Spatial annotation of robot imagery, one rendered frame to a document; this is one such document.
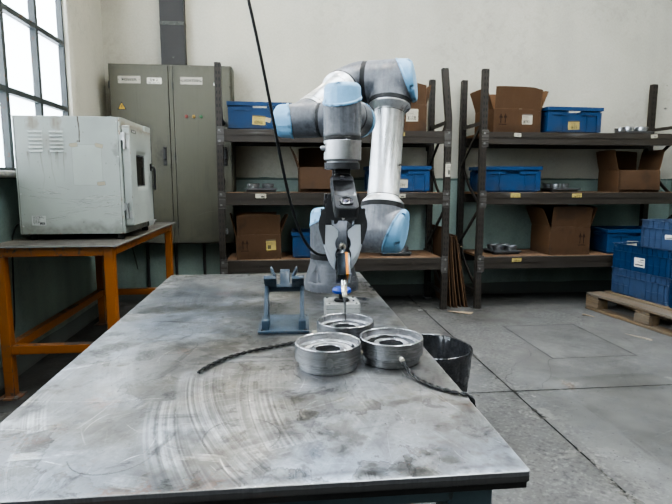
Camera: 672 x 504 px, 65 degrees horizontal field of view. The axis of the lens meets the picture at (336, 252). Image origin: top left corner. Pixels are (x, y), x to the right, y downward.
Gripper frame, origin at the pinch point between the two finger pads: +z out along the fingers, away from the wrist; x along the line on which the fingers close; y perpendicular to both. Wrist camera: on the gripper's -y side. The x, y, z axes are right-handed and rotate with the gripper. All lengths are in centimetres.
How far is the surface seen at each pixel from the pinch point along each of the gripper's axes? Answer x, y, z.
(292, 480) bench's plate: 9, -55, 13
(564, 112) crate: -214, 343, -74
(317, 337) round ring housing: 5.6, -18.4, 9.8
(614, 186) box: -268, 352, -12
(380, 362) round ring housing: -4.2, -24.7, 12.2
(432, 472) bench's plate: -5, -55, 13
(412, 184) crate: -83, 338, -14
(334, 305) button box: 1.7, 0.3, 8.8
